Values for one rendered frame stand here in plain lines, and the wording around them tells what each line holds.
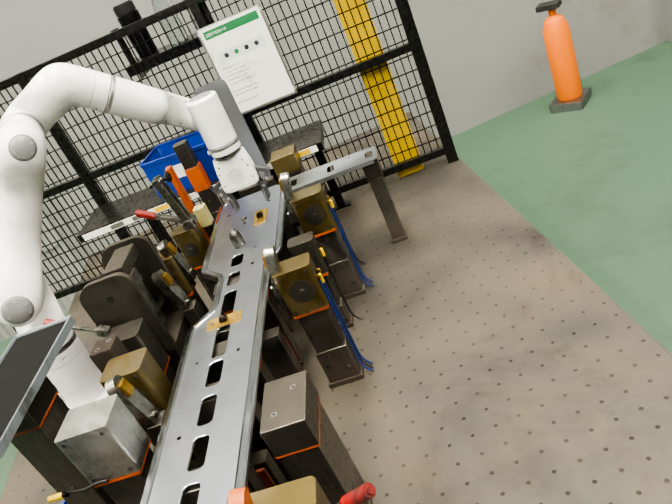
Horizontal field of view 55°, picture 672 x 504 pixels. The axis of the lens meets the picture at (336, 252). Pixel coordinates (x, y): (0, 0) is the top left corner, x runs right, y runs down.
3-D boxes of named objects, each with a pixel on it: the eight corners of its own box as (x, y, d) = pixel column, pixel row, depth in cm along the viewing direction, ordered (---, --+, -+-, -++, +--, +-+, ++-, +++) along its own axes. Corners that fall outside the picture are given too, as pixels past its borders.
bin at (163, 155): (236, 174, 210) (218, 138, 204) (157, 199, 219) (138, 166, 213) (248, 152, 223) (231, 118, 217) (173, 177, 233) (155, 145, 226)
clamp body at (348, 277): (376, 291, 184) (330, 188, 168) (337, 304, 186) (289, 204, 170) (374, 279, 190) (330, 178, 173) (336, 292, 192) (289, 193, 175)
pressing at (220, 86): (272, 177, 203) (223, 77, 187) (239, 190, 205) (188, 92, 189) (272, 176, 204) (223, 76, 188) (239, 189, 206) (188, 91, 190)
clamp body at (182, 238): (248, 324, 196) (192, 229, 179) (219, 334, 197) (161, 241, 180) (250, 312, 201) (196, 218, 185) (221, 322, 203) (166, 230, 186)
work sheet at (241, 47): (297, 92, 219) (259, 3, 204) (237, 117, 222) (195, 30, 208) (297, 90, 220) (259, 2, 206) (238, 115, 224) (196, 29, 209)
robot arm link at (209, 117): (203, 146, 173) (213, 152, 165) (180, 101, 167) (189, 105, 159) (230, 132, 175) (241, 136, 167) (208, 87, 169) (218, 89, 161)
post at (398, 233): (408, 238, 201) (376, 158, 187) (392, 244, 202) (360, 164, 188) (406, 231, 205) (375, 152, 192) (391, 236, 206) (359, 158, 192)
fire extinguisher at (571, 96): (580, 89, 411) (560, -10, 381) (604, 100, 387) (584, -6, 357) (540, 108, 412) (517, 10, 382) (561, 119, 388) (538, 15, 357)
